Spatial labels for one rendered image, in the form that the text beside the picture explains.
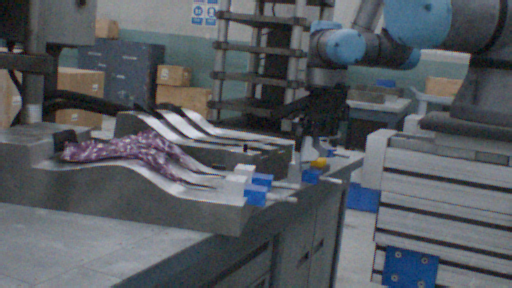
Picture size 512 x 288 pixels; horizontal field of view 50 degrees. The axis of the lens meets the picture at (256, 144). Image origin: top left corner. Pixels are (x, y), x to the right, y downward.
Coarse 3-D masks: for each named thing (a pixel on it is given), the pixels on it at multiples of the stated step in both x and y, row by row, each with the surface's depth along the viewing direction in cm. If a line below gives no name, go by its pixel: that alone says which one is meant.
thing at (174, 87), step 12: (168, 72) 796; (180, 72) 789; (168, 84) 797; (180, 84) 791; (156, 96) 807; (168, 96) 803; (180, 96) 795; (192, 96) 791; (204, 96) 784; (192, 108) 791; (204, 108) 786
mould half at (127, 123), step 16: (128, 112) 136; (144, 112) 138; (160, 112) 143; (192, 112) 155; (128, 128) 135; (144, 128) 133; (160, 128) 133; (192, 128) 145; (208, 128) 151; (176, 144) 129; (192, 144) 130; (208, 144) 131; (240, 144) 133; (256, 144) 136; (288, 144) 142; (208, 160) 126; (224, 160) 125; (240, 160) 123; (256, 160) 124; (272, 160) 133; (288, 160) 143
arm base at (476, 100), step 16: (480, 64) 87; (496, 64) 85; (464, 80) 91; (480, 80) 87; (496, 80) 85; (464, 96) 89; (480, 96) 86; (496, 96) 85; (464, 112) 88; (480, 112) 86; (496, 112) 84
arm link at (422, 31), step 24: (384, 0) 88; (408, 0) 82; (432, 0) 78; (456, 0) 79; (480, 0) 80; (408, 24) 82; (432, 24) 80; (456, 24) 80; (480, 24) 81; (432, 48) 84; (456, 48) 84; (480, 48) 85
